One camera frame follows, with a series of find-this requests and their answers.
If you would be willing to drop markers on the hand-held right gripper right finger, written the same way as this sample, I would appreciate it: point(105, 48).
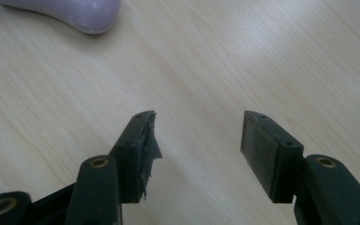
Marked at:
point(278, 162)

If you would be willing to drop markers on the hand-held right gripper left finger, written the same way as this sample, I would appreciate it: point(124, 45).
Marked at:
point(128, 162)

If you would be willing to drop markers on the lilac rounded plastic object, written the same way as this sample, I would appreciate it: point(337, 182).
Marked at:
point(75, 12)

